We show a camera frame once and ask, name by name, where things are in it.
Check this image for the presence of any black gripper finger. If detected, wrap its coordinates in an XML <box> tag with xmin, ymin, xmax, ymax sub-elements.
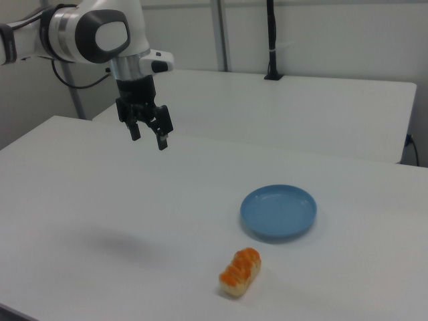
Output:
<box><xmin>146</xmin><ymin>104</ymin><xmax>175</xmax><ymax>152</ymax></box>
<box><xmin>115</xmin><ymin>97</ymin><xmax>142</xmax><ymax>142</ymax></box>

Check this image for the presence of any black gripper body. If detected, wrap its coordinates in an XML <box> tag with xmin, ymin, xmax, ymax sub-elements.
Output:
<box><xmin>115</xmin><ymin>76</ymin><xmax>158</xmax><ymax>118</ymax></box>

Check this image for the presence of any orange glazed bread loaf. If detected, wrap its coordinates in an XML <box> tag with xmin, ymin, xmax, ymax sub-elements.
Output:
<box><xmin>218</xmin><ymin>247</ymin><xmax>263</xmax><ymax>298</ymax></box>

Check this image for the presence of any blue round plate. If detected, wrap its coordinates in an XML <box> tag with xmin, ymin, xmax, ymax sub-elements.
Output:
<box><xmin>239</xmin><ymin>184</ymin><xmax>318</xmax><ymax>244</ymax></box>

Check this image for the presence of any white background table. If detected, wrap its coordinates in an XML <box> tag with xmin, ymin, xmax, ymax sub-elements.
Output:
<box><xmin>92</xmin><ymin>68</ymin><xmax>417</xmax><ymax>165</ymax></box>

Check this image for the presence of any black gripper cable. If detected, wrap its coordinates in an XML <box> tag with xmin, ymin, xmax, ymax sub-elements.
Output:
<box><xmin>0</xmin><ymin>3</ymin><xmax>113</xmax><ymax>90</ymax></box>

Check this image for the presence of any grey metal wall post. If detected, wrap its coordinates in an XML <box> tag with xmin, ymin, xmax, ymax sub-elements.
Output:
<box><xmin>64</xmin><ymin>62</ymin><xmax>88</xmax><ymax>120</ymax></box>
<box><xmin>216</xmin><ymin>0</ymin><xmax>232</xmax><ymax>72</ymax></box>

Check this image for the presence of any black cable with blue plug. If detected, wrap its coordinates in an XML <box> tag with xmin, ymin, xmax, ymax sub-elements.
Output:
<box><xmin>405</xmin><ymin>132</ymin><xmax>421</xmax><ymax>167</ymax></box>

